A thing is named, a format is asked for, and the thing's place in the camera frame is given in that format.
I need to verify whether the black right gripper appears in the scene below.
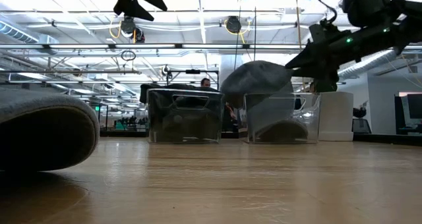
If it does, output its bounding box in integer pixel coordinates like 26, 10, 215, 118
284, 28, 367, 82

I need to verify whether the blue-grey baseball cap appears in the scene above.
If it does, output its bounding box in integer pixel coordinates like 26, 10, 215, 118
255, 119, 310, 143
220, 60, 297, 132
0, 87, 101, 173

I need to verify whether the clear plastic bin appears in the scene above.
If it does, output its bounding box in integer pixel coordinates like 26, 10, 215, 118
243, 92, 322, 145
146, 88, 226, 144

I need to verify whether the white plant pot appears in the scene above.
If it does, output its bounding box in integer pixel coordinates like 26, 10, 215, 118
318, 91, 355, 142

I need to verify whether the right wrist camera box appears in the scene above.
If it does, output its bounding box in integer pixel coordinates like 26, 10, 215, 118
309, 22, 334, 44

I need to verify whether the black hanging cable loop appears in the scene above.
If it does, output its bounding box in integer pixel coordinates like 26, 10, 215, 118
120, 49, 137, 62

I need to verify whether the silver ventilation duct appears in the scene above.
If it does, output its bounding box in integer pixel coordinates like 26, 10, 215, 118
338, 49, 395, 78

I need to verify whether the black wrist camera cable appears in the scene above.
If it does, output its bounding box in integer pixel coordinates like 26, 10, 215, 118
315, 0, 338, 24

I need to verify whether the long ceiling light rail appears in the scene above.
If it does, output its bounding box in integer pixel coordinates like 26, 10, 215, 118
0, 43, 422, 51

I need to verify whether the black frame stand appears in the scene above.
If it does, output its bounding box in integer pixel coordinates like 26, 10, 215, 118
166, 69, 220, 90

